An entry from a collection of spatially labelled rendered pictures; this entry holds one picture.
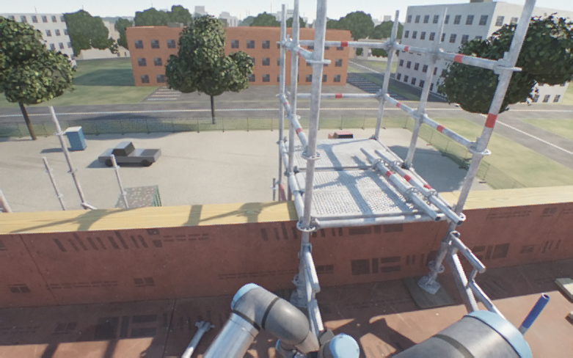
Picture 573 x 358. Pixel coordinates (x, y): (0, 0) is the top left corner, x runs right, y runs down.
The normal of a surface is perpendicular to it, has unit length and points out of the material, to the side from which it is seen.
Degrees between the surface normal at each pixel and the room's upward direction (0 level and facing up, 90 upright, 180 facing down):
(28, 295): 90
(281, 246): 90
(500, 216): 90
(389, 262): 90
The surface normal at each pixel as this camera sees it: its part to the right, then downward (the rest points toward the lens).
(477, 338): -0.01, -0.91
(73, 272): 0.13, 0.48
